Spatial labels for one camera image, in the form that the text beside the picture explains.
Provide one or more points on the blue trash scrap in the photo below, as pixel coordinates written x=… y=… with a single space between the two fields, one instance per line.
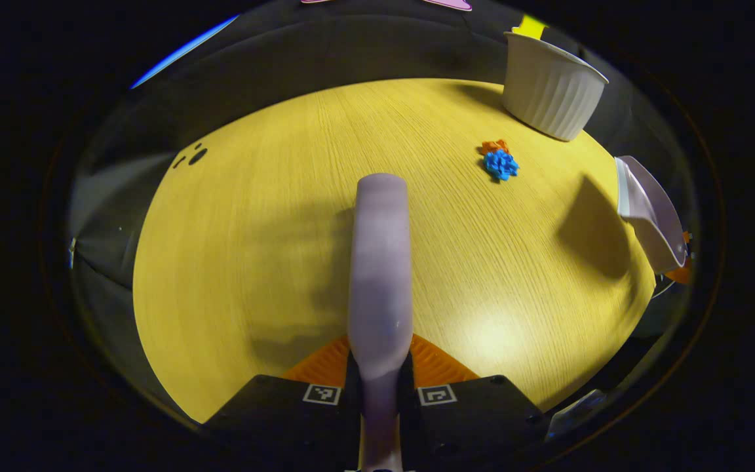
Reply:
x=501 y=165

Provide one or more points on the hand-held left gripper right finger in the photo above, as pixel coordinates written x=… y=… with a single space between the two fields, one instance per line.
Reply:
x=469 y=426

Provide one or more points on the orange trash scrap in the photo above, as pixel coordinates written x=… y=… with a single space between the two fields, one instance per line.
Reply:
x=494 y=145

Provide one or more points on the white ribbed garbage bin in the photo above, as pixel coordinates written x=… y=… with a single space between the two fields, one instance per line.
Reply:
x=548 y=92

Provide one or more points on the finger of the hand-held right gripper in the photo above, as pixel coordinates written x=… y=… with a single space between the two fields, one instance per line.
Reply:
x=680 y=272

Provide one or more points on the pink dustpan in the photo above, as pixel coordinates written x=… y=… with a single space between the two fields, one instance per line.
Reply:
x=653 y=216

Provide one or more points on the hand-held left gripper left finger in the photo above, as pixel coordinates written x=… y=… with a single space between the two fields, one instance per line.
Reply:
x=286 y=426

